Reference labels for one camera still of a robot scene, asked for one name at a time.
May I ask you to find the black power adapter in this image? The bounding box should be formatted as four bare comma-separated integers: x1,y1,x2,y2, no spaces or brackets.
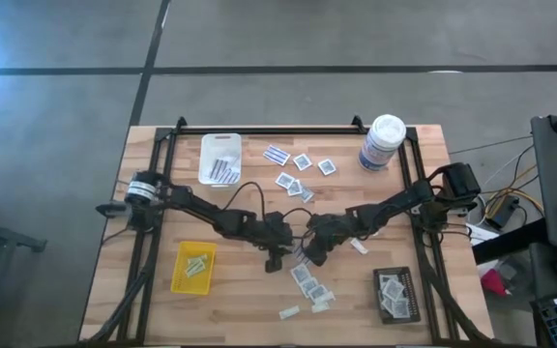
484,195,521,231

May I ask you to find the dark grey plastic tray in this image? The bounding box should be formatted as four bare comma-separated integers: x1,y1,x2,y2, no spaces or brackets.
373,266,423,326

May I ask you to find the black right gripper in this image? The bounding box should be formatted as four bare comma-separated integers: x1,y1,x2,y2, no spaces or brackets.
303,212,362,267

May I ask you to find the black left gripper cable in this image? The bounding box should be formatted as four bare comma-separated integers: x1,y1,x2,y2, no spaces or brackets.
220,181,314,232

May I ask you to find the dark striped bandage packet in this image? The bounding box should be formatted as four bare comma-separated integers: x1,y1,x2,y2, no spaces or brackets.
209,158,229,181

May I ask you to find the black desk beam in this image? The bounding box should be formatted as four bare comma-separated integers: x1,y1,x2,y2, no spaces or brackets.
471,217,550,266

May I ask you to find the white wipes canister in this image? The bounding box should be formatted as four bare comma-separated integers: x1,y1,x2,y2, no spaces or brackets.
358,113,408,173

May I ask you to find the white plastic bin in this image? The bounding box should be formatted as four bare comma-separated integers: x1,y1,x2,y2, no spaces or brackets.
197,132,244,189

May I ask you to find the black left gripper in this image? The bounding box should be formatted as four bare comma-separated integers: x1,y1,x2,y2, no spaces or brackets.
256,211,304,273

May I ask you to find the red object on floor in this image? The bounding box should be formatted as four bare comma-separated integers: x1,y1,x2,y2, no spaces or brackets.
480,269,510,297

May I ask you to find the yellow plastic basket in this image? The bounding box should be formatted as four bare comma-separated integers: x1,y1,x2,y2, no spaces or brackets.
170,240,218,296

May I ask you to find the white paper sheet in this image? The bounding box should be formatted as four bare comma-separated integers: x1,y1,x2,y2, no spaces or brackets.
466,222,502,247

